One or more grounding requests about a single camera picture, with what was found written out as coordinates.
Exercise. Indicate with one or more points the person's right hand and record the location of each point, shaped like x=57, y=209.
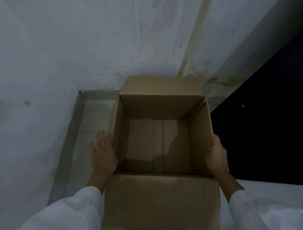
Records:
x=217, y=158

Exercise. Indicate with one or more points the person's left hand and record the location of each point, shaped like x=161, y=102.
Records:
x=104, y=156

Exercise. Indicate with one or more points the person's left fingers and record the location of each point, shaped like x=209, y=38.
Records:
x=100, y=139

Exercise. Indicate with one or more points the person's right thumb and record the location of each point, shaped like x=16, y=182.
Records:
x=216, y=141

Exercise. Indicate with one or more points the brown cardboard box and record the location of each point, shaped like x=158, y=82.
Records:
x=161, y=151

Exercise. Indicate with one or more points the person's right forearm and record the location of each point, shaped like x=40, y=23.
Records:
x=258, y=203

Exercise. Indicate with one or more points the person's left forearm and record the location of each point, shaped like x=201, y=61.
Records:
x=68, y=203

